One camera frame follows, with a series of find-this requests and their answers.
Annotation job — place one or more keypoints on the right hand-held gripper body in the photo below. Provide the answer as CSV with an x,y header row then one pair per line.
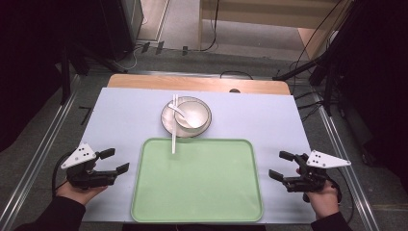
x,y
312,173

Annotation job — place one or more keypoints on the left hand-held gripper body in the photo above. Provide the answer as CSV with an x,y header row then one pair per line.
x,y
84,175

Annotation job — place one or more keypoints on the person's left hand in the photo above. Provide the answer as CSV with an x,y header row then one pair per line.
x,y
80,193

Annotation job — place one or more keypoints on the person's right hand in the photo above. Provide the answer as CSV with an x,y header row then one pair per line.
x,y
324,200

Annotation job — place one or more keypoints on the pale blue table sheet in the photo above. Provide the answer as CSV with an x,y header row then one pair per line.
x,y
122,122

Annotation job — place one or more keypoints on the white chopstick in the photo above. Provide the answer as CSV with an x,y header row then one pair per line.
x,y
173,141
176,99

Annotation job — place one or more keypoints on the round beige plate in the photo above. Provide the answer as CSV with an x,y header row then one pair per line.
x,y
166,120

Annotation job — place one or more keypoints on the green plastic tray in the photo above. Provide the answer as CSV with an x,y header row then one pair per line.
x,y
198,186

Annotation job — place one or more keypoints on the white ceramic spoon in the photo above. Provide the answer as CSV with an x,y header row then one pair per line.
x,y
179,112

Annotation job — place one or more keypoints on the black metal stand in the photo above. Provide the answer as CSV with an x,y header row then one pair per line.
x,y
65,80

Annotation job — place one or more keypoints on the black tripod stand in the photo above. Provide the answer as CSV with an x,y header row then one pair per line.
x,y
327,73

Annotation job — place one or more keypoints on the white ceramic bowl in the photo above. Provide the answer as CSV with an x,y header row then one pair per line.
x,y
197,114

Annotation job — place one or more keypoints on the wooden table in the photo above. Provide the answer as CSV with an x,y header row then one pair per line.
x,y
192,83

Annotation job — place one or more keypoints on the dark cabinet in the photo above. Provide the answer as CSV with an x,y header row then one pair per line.
x,y
118,29

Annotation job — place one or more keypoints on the light wooden bench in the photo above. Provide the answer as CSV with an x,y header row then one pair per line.
x,y
266,16

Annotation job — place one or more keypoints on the metal floor rail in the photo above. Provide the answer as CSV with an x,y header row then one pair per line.
x,y
344,160
38,150

